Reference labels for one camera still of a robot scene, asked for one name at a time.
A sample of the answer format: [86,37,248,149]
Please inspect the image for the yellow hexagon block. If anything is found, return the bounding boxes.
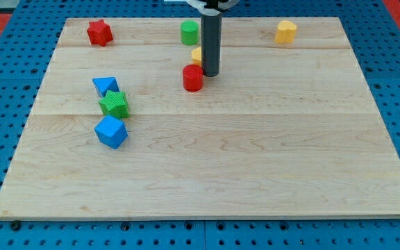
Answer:
[191,47,202,67]

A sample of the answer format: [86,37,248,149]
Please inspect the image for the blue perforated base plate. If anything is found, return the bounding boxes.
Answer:
[0,0,400,249]

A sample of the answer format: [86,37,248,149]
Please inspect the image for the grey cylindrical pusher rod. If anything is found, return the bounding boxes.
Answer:
[201,14,222,77]

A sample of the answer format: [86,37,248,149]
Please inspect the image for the light wooden board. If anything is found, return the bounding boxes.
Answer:
[0,17,400,221]

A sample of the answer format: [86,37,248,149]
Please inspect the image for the red cylinder block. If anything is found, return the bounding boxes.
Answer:
[182,65,203,92]

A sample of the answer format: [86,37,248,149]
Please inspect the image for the blue triangle block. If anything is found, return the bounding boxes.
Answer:
[92,76,119,97]

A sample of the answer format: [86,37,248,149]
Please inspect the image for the green star block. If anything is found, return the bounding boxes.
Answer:
[99,90,130,119]

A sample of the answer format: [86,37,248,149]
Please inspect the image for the red star block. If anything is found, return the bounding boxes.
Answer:
[87,19,114,47]

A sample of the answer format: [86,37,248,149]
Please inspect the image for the green cylinder block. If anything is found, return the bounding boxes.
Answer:
[180,20,199,45]

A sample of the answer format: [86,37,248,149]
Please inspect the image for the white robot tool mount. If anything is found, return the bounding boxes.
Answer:
[163,0,240,17]

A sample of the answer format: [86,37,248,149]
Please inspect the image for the blue cube block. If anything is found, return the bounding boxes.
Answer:
[94,115,128,149]

